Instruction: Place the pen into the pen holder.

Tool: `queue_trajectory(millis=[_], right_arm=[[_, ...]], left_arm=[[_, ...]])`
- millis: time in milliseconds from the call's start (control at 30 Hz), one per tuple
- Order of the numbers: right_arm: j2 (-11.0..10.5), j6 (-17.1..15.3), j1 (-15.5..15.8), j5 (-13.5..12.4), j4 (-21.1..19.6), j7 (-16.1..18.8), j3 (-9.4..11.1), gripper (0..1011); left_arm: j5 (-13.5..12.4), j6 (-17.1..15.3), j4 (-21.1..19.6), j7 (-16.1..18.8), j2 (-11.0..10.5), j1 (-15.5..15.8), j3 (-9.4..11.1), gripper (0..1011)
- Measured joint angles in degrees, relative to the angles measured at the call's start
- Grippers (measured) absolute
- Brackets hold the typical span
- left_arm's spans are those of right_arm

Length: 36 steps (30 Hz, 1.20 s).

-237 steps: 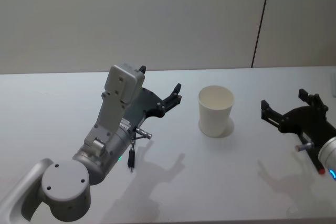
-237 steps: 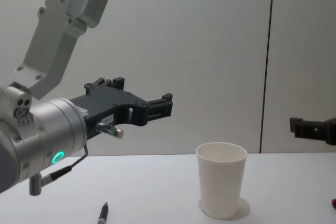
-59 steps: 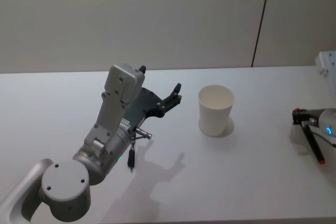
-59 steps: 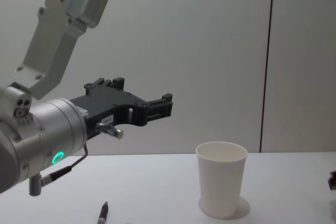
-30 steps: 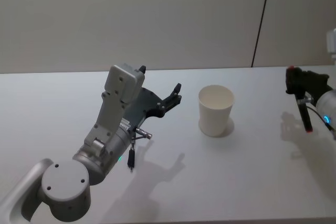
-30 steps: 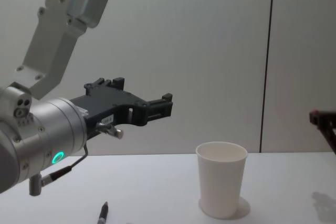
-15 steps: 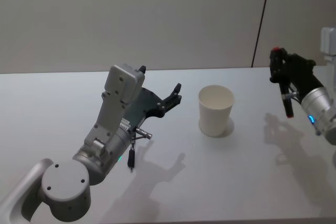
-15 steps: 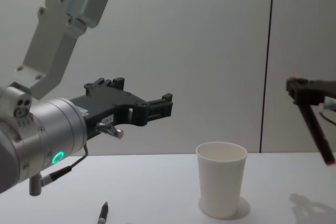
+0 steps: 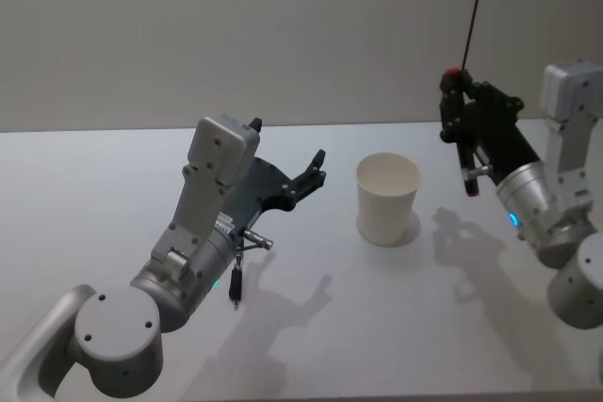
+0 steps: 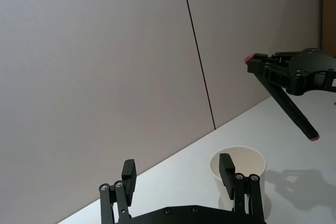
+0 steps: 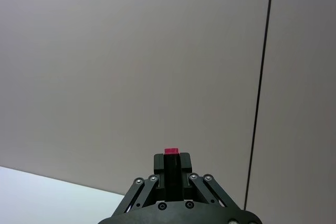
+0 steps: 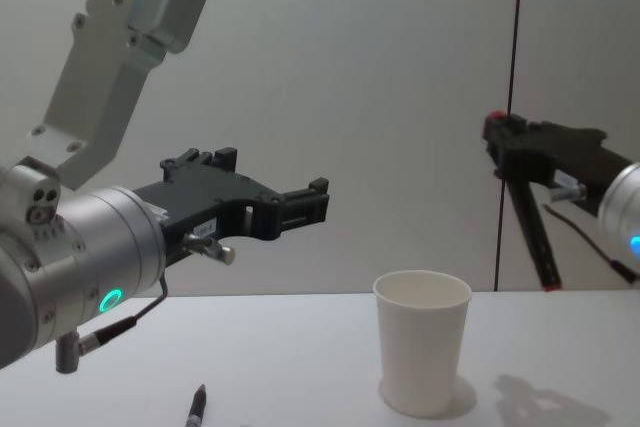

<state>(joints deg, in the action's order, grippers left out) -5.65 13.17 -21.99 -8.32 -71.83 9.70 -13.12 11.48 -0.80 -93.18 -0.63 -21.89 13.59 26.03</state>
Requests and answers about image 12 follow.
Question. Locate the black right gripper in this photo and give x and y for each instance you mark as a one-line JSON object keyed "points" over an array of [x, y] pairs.
{"points": [[555, 157]]}

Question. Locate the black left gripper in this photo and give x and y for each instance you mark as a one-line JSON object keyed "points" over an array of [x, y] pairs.
{"points": [[220, 202]]}

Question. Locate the dark pen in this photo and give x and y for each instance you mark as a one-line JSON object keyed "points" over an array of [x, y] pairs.
{"points": [[195, 407]]}

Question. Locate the white table cloth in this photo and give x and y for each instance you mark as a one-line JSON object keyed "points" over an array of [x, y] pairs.
{"points": [[280, 347]]}

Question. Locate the white paper cup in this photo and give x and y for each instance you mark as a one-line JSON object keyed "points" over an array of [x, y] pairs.
{"points": [[425, 342]]}

